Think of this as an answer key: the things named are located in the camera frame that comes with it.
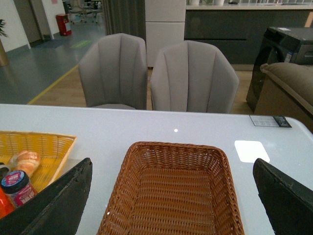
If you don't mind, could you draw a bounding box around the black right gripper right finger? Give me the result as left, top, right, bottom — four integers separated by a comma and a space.
253, 158, 313, 235

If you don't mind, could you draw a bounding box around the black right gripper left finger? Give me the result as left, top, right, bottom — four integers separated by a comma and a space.
0, 158, 92, 235

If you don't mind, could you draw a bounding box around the yellow wicker basket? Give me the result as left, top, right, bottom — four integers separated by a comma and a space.
0, 131, 77, 192

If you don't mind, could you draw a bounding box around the brown wicker basket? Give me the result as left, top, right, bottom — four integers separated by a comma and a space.
98, 141, 244, 235

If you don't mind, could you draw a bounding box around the small jar with blue lid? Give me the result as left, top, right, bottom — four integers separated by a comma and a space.
0, 170, 37, 208

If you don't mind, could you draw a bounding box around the orange toy carrot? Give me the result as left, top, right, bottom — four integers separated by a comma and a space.
0, 189, 15, 218

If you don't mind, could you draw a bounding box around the toy croissant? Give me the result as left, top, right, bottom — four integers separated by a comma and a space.
8, 150, 41, 177

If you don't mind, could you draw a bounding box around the small grey toy figure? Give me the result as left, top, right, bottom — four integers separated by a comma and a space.
0, 162, 11, 180

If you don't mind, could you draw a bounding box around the black label sticker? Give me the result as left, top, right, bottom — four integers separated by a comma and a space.
249, 115, 292, 128

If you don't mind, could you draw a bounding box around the beige sofa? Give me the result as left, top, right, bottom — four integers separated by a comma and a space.
254, 63, 313, 131

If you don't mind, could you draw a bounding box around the grey upholstered chair left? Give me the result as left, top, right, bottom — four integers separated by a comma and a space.
78, 33, 148, 110

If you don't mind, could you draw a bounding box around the grey upholstered chair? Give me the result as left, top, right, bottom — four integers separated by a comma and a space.
151, 41, 240, 114
78, 33, 148, 110

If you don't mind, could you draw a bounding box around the potted plant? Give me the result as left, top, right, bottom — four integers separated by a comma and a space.
0, 19, 10, 67

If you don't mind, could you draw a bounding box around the black appliance cabinet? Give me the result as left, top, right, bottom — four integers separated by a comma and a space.
246, 26, 313, 111

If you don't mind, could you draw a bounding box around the grey upholstered chair right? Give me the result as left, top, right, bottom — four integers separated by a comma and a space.
151, 41, 240, 114

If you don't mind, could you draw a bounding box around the dark grey counter cabinet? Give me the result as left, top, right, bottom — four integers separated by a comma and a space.
184, 3, 313, 65

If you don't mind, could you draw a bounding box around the grey curtain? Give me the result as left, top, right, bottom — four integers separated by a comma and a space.
102, 0, 146, 40

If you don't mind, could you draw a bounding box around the white refrigerator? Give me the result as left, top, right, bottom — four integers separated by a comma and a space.
145, 0, 186, 67

